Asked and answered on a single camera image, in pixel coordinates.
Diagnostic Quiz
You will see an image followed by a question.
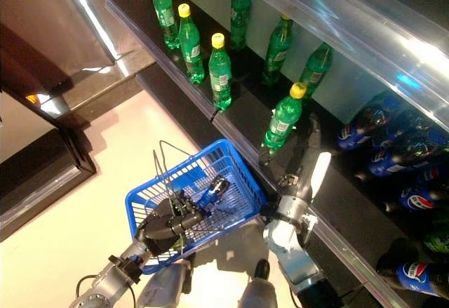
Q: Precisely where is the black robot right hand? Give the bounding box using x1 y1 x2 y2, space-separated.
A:
258 113 322 197

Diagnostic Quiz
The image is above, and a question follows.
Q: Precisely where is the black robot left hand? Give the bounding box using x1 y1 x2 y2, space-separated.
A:
135 190 211 256

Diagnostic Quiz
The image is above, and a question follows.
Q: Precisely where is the Pepsi cola bottle blue label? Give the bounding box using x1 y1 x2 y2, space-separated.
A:
336 102 390 151
377 251 449 298
196 177 231 214
413 162 449 192
398 181 449 214
366 135 439 179

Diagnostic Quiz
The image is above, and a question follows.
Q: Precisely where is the chrome wire basket handle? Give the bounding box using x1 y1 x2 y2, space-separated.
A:
153 149 183 217
159 140 193 217

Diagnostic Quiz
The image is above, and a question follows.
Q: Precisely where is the blue plastic shopping basket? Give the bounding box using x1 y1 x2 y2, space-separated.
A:
125 138 267 276

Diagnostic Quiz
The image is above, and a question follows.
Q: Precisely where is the silver robot left leg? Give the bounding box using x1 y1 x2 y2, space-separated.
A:
135 258 194 308

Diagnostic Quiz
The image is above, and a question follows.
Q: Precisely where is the silver robot leg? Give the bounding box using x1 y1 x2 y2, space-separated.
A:
238 258 278 308
135 258 194 308

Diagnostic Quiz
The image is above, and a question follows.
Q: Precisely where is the silver robot right leg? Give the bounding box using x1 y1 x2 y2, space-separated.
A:
238 258 278 308

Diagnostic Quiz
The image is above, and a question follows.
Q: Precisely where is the dark display counter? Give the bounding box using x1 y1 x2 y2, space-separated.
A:
0 127 98 242

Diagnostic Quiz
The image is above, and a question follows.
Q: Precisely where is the silver vertical trim strip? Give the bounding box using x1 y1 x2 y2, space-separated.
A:
55 0 130 77

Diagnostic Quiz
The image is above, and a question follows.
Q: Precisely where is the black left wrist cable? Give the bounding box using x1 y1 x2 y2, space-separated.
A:
75 274 138 308

